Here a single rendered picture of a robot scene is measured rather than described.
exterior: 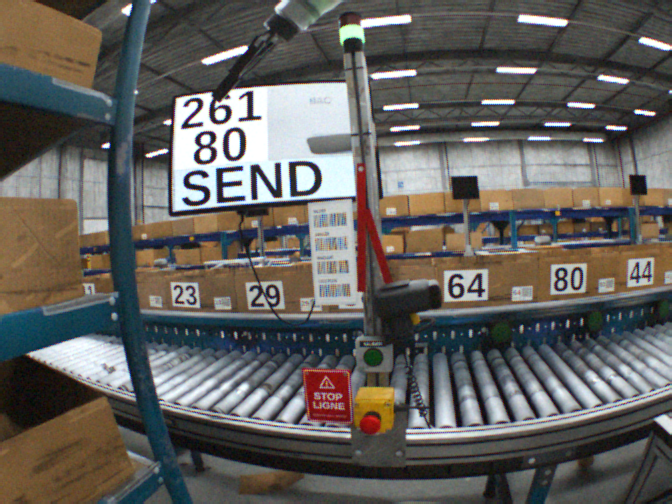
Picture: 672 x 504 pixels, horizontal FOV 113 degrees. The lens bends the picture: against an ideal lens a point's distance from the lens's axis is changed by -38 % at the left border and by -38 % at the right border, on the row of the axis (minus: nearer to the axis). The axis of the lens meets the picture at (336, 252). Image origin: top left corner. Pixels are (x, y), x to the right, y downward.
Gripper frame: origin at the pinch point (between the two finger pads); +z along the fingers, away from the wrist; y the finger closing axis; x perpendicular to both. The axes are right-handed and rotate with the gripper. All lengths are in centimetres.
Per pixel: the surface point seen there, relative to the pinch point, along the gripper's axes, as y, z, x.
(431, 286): -30, -2, -52
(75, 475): -69, 27, -20
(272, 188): -5.5, 9.5, -23.6
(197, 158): -3.3, 16.0, -5.9
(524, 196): 413, -146, -344
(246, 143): -1.4, 6.5, -12.5
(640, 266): 3, -63, -142
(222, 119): 0.9, 6.3, -4.2
